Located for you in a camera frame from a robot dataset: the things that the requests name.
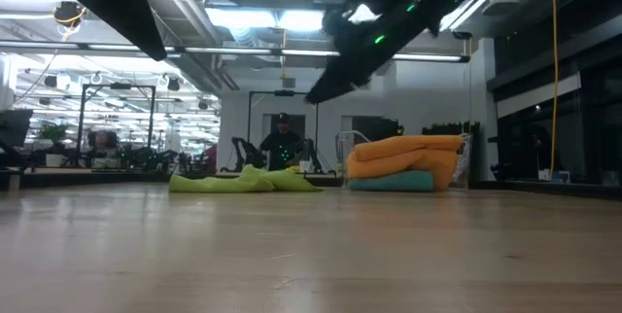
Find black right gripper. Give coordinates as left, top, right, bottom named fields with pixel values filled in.
left=305, top=0, right=438, bottom=105

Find black gantry frame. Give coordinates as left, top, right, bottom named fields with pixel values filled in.
left=77, top=82, right=157, bottom=158
left=247, top=89, right=321, bottom=174

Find black aluminium table frame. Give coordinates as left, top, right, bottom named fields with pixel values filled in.
left=0, top=166, right=622, bottom=202

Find long ceiling light rail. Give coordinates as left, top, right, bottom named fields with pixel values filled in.
left=0, top=39, right=470, bottom=64

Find black monitor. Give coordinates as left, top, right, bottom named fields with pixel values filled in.
left=0, top=108, right=34, bottom=155

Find yellow cable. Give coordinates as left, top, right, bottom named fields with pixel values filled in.
left=549, top=0, right=560, bottom=181

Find teal microfiber towel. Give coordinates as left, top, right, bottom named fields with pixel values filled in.
left=348, top=170, right=434, bottom=192

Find person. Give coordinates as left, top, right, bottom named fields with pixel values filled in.
left=259, top=112, right=305, bottom=172
left=86, top=129, right=120, bottom=159

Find black partition panels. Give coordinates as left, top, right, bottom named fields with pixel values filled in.
left=420, top=121, right=483, bottom=137

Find clear plastic bin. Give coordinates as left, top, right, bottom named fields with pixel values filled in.
left=335, top=130, right=473, bottom=191

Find lime green microfiber towel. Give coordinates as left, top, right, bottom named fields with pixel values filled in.
left=168, top=163, right=324, bottom=194

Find small white blue box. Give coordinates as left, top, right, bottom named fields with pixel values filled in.
left=537, top=168, right=572, bottom=184

